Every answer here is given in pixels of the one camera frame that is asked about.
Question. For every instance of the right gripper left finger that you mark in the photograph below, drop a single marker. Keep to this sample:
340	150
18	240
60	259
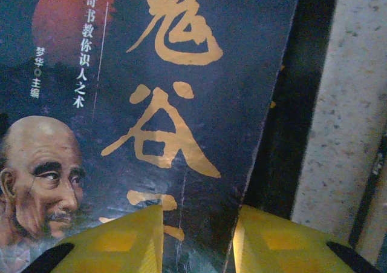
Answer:
121	245

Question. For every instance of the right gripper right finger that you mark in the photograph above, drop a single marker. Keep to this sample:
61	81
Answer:
281	245

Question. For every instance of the dark book with man portrait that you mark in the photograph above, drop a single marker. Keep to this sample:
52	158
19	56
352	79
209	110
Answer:
181	103

